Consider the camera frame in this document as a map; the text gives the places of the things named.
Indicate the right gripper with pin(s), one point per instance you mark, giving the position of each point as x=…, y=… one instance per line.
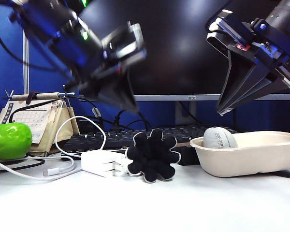
x=278, y=55

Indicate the black computer monitor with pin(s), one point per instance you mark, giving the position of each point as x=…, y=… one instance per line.
x=178, y=48

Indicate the grey and black octopus plush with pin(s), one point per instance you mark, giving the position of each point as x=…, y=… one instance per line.
x=152, y=157

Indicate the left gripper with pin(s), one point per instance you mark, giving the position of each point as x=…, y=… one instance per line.
x=104, y=82

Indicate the green plastic apple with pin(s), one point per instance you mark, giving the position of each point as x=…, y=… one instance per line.
x=9, y=142

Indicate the grey plush ball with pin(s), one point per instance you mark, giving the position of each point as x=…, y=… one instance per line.
x=217, y=139

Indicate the beige pulp bowl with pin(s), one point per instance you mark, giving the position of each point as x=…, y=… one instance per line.
x=244, y=159

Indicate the white power adapter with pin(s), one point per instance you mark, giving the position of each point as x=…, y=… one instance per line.
x=99, y=162

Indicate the aluminium partition frame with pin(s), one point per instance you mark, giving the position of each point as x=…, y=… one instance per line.
x=25, y=72

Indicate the black mechanical keyboard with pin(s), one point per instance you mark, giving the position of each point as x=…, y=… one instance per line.
x=116, y=140

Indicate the beige canvas desk calendar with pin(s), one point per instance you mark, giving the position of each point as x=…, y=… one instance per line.
x=33, y=116

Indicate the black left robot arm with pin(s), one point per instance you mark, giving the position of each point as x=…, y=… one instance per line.
x=50, y=24

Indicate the grey monitor stand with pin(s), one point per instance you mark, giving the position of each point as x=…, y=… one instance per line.
x=183, y=116

